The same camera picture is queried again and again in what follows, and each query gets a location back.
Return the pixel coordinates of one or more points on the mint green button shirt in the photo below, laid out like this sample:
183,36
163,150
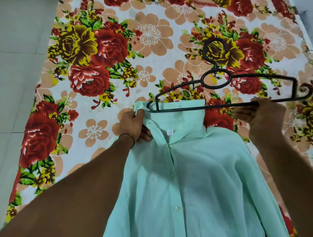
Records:
193,175

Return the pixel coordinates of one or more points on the person's right hand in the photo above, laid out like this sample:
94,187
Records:
263,117

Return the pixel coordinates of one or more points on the person's left thumb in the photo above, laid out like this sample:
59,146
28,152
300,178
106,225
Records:
140,116

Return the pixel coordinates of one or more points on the person's left hand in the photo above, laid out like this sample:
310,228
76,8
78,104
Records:
130,124

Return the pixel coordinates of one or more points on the person's left forearm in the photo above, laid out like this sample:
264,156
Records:
73,188

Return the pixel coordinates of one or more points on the black thread wrist band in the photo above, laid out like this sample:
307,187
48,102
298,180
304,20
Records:
129,137

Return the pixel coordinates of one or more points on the person's right forearm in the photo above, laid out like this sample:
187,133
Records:
286,180

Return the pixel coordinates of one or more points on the black metal clothes hanger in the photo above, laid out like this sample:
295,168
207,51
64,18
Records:
220,80

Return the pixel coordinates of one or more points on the person's right fingers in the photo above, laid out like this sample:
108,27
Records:
242,114

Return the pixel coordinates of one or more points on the floral bed sheet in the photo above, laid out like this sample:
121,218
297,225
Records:
122,61

